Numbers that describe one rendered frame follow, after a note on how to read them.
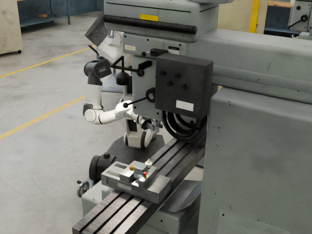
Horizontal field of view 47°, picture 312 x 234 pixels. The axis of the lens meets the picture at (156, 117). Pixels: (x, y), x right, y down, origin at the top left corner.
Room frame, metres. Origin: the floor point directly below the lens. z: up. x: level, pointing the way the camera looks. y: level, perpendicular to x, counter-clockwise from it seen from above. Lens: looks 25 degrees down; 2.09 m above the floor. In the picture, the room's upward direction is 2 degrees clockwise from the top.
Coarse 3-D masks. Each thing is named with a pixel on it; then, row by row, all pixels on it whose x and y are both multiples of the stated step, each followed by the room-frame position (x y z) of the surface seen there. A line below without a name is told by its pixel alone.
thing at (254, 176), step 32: (224, 96) 1.33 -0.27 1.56; (256, 96) 1.34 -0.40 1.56; (224, 128) 1.29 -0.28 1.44; (256, 128) 1.23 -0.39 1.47; (288, 128) 1.18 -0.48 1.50; (224, 160) 1.29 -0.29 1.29; (256, 160) 1.22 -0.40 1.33; (288, 160) 1.17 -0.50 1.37; (224, 192) 1.28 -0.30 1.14; (256, 192) 1.21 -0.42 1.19; (288, 192) 1.16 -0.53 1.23; (224, 224) 1.26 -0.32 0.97; (256, 224) 1.20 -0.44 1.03; (288, 224) 1.14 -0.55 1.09
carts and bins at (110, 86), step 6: (114, 72) 5.35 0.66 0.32; (108, 78) 5.08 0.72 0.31; (114, 78) 5.09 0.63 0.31; (108, 84) 4.82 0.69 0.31; (114, 84) 4.83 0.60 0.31; (102, 90) 4.59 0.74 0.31; (108, 90) 4.60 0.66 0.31; (114, 90) 4.61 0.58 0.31; (120, 90) 4.61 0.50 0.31; (102, 108) 4.60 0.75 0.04
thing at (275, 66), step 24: (192, 48) 1.50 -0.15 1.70; (216, 48) 1.45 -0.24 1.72; (240, 48) 1.40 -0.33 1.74; (264, 48) 1.36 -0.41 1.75; (288, 48) 1.33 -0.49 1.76; (216, 72) 1.44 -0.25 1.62; (240, 72) 1.39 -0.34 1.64; (264, 72) 1.35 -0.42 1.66; (288, 72) 1.31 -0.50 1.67; (288, 96) 1.30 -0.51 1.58
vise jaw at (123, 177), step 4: (132, 164) 1.65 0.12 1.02; (136, 164) 1.65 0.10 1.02; (128, 168) 1.61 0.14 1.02; (124, 172) 1.57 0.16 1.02; (128, 172) 1.58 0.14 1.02; (132, 172) 1.58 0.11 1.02; (120, 176) 1.56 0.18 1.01; (124, 176) 1.55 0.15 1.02; (128, 176) 1.54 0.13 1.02; (132, 176) 1.56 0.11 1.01; (124, 180) 1.55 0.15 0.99; (128, 180) 1.54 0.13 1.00
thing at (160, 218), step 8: (104, 192) 1.67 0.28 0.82; (200, 200) 1.69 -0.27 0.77; (184, 208) 1.53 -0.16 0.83; (192, 208) 1.59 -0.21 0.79; (152, 216) 1.52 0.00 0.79; (160, 216) 1.49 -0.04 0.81; (168, 216) 1.47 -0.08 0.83; (176, 216) 1.47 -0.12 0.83; (184, 216) 1.50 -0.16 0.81; (152, 224) 1.52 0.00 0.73; (160, 224) 1.49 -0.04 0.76; (168, 224) 1.47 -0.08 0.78; (176, 224) 1.45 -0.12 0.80; (184, 224) 1.51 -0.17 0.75; (168, 232) 1.47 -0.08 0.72; (176, 232) 1.45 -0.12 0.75
